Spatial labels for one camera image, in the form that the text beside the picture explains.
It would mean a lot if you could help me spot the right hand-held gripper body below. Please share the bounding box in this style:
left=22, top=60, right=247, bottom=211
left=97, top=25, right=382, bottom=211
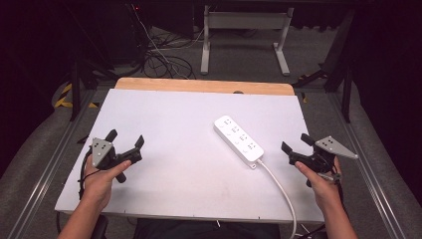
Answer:
left=288, top=134, right=360, bottom=188

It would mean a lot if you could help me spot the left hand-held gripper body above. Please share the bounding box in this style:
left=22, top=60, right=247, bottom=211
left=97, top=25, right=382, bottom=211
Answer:
left=87, top=137, right=144, bottom=184

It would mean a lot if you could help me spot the person's left hand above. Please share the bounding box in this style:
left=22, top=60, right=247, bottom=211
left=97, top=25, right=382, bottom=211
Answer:
left=81, top=158, right=132, bottom=212

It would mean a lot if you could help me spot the person's right hand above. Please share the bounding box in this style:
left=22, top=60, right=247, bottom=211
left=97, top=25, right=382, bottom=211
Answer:
left=294, top=155, right=344, bottom=212

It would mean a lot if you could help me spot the white power strip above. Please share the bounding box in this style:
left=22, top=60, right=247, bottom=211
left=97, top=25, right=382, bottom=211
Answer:
left=213, top=115, right=266, bottom=169

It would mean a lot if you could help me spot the black metal stand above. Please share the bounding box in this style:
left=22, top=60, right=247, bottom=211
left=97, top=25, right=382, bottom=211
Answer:
left=66, top=49, right=115, bottom=122
left=292, top=9, right=357, bottom=124

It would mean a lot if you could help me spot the yellow black hazard tape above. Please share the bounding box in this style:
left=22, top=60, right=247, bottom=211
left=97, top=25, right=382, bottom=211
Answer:
left=54, top=83, right=100, bottom=110

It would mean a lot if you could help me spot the person's dark clothing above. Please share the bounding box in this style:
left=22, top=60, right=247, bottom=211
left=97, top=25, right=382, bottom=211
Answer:
left=132, top=217, right=282, bottom=239

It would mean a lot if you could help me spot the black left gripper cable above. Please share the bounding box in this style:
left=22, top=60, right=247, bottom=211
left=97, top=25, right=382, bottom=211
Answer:
left=77, top=147, right=95, bottom=201

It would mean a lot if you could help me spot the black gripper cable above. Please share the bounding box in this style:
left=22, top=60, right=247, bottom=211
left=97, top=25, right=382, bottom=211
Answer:
left=77, top=147, right=95, bottom=201
left=326, top=165, right=348, bottom=213

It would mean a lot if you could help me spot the aluminium floor rail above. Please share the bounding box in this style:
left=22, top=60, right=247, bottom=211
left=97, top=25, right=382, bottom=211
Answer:
left=6, top=89, right=99, bottom=239
left=326, top=91, right=407, bottom=239

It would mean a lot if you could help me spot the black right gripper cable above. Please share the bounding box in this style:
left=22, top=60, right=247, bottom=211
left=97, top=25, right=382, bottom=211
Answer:
left=326, top=165, right=348, bottom=213

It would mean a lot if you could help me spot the white power strip cable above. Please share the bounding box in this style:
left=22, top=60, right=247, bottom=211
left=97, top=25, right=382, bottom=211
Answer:
left=257, top=158, right=298, bottom=239

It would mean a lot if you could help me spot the tangle of black floor cables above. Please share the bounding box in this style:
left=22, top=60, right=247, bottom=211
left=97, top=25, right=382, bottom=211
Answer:
left=140, top=28, right=204, bottom=80

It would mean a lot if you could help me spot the thin white floor cable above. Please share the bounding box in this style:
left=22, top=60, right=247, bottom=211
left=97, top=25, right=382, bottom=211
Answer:
left=130, top=3, right=190, bottom=80

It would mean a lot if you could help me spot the white metal stand frame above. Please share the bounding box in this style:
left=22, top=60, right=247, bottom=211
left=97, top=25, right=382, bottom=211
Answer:
left=200, top=4, right=296, bottom=77

